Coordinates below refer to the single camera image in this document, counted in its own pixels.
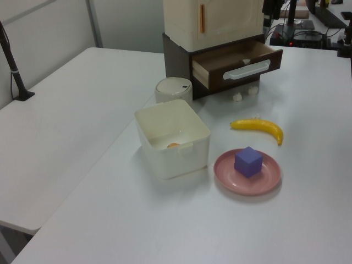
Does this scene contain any black electronics box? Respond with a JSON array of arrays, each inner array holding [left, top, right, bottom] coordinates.
[[271, 23, 328, 50]]

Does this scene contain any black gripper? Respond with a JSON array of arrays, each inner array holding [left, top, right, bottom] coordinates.
[[262, 0, 284, 28]]

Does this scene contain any small white lidded bin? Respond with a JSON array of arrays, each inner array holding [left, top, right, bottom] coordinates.
[[154, 77, 193, 107]]

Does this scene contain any yellow banana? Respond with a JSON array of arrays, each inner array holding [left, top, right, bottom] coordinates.
[[229, 118, 284, 146]]

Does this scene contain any black upright post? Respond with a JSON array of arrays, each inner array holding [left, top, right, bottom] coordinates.
[[287, 0, 298, 26]]

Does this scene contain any black pole with clamp base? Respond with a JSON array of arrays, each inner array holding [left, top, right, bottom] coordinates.
[[0, 20, 36, 102]]

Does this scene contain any pink plate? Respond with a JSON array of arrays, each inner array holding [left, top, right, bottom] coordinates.
[[213, 148, 283, 196]]

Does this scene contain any brown drawer with white handle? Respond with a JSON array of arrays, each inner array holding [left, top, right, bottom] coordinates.
[[191, 41, 284, 91]]

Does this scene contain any dark brown drawer unit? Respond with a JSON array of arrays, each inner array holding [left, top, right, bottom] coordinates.
[[161, 32, 266, 101]]

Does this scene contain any black cable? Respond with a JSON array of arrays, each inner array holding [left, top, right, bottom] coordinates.
[[9, 70, 18, 101]]

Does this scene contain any purple cube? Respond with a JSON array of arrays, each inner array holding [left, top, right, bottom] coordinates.
[[234, 146, 263, 179]]

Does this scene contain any cream plastic storage box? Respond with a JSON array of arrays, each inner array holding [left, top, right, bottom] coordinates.
[[134, 99, 211, 181]]

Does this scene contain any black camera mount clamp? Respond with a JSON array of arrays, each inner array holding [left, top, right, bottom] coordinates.
[[337, 26, 352, 58]]

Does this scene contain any black monitor stand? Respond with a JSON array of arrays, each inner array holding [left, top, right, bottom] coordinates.
[[313, 0, 349, 29]]

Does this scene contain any cream toy cabinet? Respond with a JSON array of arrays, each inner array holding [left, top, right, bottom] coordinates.
[[162, 0, 265, 52]]

